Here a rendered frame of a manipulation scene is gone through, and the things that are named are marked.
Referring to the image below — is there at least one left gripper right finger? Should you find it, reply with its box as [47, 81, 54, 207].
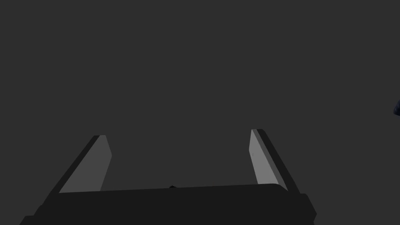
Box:
[248, 128, 301, 194]

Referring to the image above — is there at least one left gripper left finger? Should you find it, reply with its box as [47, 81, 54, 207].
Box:
[50, 135, 113, 194]

